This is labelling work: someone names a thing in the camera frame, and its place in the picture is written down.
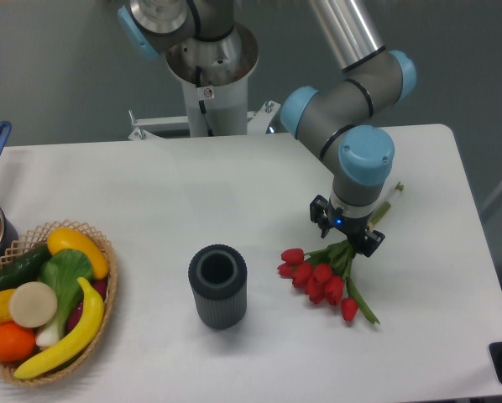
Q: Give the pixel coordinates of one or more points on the dark grey ribbed vase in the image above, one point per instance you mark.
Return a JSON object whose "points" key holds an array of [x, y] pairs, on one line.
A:
{"points": [[218, 278]]}

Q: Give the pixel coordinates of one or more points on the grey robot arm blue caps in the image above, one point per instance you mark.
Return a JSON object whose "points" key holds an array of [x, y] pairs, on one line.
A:
{"points": [[212, 56]]}

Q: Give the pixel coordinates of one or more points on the green bok choy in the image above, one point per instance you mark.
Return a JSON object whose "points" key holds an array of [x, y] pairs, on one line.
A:
{"points": [[60, 273]]}

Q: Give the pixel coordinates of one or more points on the woven wicker basket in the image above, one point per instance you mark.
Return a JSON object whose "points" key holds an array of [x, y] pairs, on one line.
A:
{"points": [[32, 239]]}

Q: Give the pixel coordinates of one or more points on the yellow squash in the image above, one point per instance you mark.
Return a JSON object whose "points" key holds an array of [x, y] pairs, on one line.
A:
{"points": [[68, 238]]}

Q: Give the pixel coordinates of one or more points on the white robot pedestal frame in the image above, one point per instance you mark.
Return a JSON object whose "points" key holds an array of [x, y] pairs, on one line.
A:
{"points": [[212, 111]]}

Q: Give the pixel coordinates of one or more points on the green cucumber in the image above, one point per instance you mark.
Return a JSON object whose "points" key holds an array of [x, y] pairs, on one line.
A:
{"points": [[24, 268]]}

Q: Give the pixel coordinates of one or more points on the yellow banana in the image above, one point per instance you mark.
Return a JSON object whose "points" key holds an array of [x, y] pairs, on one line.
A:
{"points": [[71, 344]]}

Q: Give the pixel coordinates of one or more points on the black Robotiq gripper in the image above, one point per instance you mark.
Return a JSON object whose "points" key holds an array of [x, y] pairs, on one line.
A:
{"points": [[349, 220]]}

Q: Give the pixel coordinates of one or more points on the orange fruit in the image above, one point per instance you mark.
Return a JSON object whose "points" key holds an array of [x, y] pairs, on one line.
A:
{"points": [[16, 343]]}

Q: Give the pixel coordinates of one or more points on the purple red vegetable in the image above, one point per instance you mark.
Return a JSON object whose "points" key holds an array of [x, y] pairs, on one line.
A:
{"points": [[101, 287]]}

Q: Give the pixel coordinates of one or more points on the red tulip bouquet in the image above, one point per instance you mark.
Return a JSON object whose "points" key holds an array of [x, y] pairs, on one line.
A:
{"points": [[325, 275]]}

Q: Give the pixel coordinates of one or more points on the beige round disc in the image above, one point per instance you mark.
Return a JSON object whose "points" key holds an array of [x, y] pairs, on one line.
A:
{"points": [[33, 304]]}

